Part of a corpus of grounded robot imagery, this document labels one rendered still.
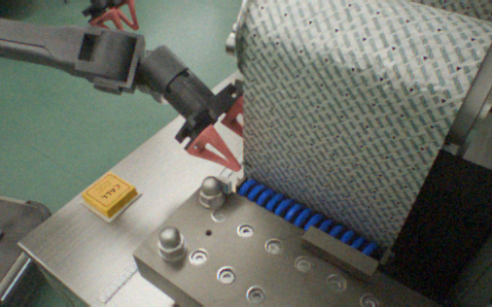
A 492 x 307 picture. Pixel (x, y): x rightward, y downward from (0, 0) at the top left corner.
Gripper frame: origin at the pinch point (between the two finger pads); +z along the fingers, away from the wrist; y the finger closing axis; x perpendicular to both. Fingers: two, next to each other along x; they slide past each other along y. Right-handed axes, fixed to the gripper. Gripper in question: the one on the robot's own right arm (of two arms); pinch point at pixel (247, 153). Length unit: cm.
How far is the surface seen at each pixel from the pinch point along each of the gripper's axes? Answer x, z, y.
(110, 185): -25.4, -13.2, 8.5
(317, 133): 13.6, 3.8, 0.6
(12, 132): -184, -95, -30
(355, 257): 8.3, 18.1, 5.6
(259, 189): -0.6, 4.9, 2.6
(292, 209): 2.4, 9.7, 3.0
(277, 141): 7.4, 1.4, 0.5
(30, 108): -189, -104, -50
